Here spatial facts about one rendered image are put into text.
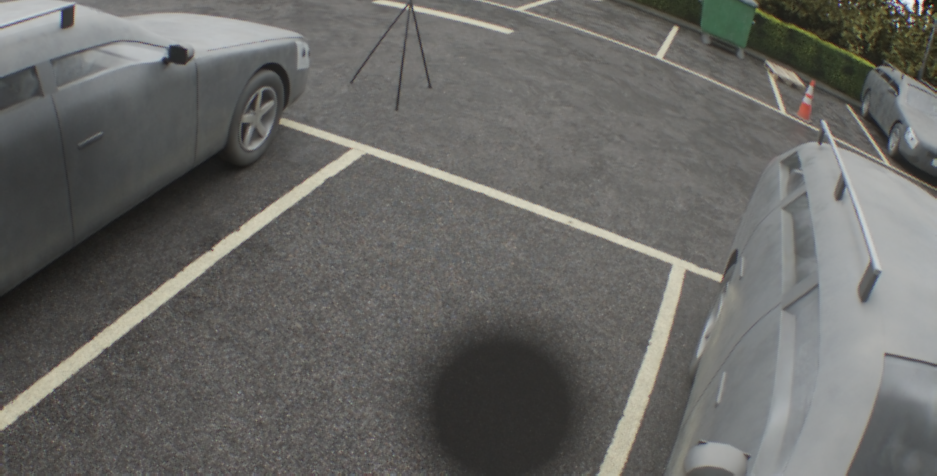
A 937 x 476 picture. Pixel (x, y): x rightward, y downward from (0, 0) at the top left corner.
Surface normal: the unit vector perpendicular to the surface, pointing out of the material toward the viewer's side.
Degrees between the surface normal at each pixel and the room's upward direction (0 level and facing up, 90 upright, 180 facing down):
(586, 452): 0
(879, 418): 27
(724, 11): 94
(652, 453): 0
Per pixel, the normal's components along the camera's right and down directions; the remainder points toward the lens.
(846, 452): -0.21, -0.64
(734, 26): -0.35, 0.46
